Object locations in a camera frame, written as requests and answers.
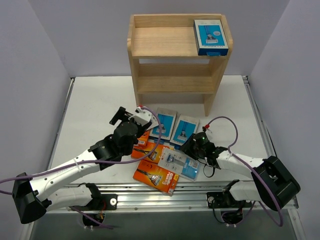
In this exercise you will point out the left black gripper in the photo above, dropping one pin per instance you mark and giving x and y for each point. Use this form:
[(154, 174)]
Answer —
[(120, 114)]

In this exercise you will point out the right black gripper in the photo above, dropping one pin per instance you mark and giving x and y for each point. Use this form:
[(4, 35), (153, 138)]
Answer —
[(189, 144)]

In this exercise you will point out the blue Harry's razor box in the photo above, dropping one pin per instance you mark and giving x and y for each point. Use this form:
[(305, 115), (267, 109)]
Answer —
[(167, 119), (184, 128), (210, 38)]

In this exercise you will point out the clear blister razor pack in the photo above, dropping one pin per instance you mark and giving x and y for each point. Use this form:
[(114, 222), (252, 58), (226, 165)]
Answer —
[(154, 123), (179, 163)]

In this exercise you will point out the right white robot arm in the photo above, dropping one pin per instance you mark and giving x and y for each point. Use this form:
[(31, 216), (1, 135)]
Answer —
[(270, 182)]

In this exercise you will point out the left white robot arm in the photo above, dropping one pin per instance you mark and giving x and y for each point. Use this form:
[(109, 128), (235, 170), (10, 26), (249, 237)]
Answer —
[(35, 195)]

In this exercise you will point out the wooden shelf unit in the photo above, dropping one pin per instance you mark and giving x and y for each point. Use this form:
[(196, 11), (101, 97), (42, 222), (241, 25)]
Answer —
[(163, 56)]

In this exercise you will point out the orange Gillette Styler box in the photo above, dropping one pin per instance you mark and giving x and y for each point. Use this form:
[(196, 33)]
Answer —
[(142, 141)]

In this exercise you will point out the orange Gillette Fusion box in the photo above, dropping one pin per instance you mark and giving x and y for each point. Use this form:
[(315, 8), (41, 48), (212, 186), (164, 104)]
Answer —
[(156, 177), (139, 151)]

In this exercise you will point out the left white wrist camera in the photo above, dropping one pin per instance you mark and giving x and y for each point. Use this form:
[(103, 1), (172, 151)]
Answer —
[(142, 115)]

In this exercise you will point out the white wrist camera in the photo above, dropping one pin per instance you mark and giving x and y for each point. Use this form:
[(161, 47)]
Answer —
[(206, 129), (142, 115)]

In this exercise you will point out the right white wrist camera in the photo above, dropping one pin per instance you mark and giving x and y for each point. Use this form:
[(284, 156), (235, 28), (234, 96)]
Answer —
[(206, 129)]

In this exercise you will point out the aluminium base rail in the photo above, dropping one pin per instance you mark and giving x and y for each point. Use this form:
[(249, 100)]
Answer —
[(93, 101)]

